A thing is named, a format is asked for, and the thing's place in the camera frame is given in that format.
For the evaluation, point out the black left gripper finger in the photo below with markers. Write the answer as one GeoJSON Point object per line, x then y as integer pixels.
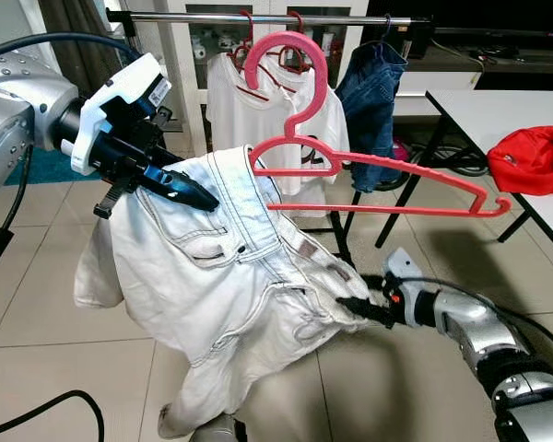
{"type": "Point", "coordinates": [180, 180]}
{"type": "Point", "coordinates": [180, 196]}

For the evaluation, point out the white denim jeans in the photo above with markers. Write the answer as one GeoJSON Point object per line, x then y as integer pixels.
{"type": "Point", "coordinates": [212, 276]}

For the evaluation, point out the red shirt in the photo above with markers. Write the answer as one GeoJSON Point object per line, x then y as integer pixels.
{"type": "Point", "coordinates": [535, 161]}

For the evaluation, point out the red plastic hanger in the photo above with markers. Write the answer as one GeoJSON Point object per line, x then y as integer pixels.
{"type": "Point", "coordinates": [286, 38]}
{"type": "Point", "coordinates": [298, 55]}
{"type": "Point", "coordinates": [246, 39]}

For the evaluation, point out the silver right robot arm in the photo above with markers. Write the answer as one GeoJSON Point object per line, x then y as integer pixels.
{"type": "Point", "coordinates": [479, 331]}

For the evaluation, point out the plain white t-shirt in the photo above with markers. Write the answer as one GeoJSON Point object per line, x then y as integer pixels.
{"type": "Point", "coordinates": [230, 120]}

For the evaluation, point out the grey curtain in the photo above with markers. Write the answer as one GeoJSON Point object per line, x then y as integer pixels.
{"type": "Point", "coordinates": [74, 23]}

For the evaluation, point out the white table black legs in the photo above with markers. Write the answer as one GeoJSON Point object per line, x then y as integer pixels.
{"type": "Point", "coordinates": [498, 106]}

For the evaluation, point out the chrome black clothes rack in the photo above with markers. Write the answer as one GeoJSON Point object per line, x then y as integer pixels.
{"type": "Point", "coordinates": [194, 17]}

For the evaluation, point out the white t-shirt black print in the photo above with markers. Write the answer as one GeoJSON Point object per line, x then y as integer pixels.
{"type": "Point", "coordinates": [332, 120]}

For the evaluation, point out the black tv stand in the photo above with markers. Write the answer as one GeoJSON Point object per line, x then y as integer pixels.
{"type": "Point", "coordinates": [507, 55]}

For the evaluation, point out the grey left robot foot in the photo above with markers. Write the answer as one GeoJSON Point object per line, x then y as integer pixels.
{"type": "Point", "coordinates": [219, 431]}

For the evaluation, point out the blue denim jeans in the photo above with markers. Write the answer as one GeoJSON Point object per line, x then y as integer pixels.
{"type": "Point", "coordinates": [369, 110]}

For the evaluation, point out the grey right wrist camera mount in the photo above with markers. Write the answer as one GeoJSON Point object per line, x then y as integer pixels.
{"type": "Point", "coordinates": [401, 267]}

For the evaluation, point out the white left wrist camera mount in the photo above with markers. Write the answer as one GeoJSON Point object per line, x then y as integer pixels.
{"type": "Point", "coordinates": [120, 97]}

